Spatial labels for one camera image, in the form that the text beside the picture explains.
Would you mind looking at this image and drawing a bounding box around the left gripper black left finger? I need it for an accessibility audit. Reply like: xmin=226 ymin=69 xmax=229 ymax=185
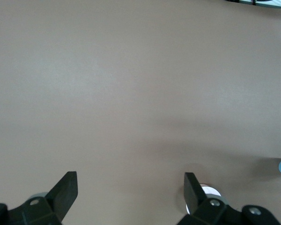
xmin=0 ymin=171 xmax=78 ymax=225

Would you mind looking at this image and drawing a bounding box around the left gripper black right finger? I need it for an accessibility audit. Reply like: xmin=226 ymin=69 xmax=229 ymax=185
xmin=177 ymin=172 xmax=281 ymax=225

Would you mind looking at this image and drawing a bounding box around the pink bowl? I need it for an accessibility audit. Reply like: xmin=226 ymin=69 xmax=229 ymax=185
xmin=185 ymin=183 xmax=222 ymax=215

